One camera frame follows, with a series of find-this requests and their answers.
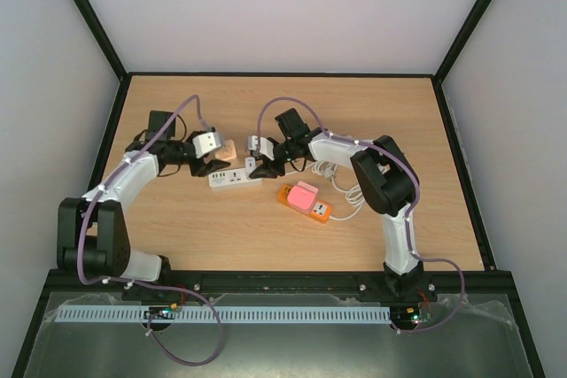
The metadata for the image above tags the white usb charger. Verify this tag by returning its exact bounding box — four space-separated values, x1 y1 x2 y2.
245 157 256 173

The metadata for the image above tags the wooden cube plug adapter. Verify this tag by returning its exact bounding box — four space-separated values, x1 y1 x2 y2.
214 140 237 162

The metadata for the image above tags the white power strip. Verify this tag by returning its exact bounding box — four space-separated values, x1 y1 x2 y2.
208 168 263 190

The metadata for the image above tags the white power strip cable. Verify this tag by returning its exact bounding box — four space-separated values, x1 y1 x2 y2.
260 160 351 184

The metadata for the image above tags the pink plug adapter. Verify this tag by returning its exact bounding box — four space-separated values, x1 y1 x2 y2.
286 181 318 213

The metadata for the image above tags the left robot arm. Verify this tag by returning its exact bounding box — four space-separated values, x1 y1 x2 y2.
57 111 229 282

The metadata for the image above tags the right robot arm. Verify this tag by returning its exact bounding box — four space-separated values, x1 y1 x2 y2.
247 108 423 300

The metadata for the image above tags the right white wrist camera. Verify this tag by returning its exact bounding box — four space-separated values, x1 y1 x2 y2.
247 135 277 160

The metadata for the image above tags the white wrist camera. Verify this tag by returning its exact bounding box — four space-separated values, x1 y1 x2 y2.
247 135 277 160
190 131 224 158

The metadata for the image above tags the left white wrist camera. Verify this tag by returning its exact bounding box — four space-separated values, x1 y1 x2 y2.
190 131 224 158

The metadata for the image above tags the white slotted cable duct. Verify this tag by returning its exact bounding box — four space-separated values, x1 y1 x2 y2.
55 305 391 325

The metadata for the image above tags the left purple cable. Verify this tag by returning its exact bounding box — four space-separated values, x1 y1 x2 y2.
77 94 225 366

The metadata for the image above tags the black aluminium frame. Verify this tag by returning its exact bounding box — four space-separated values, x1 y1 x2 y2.
12 0 544 377

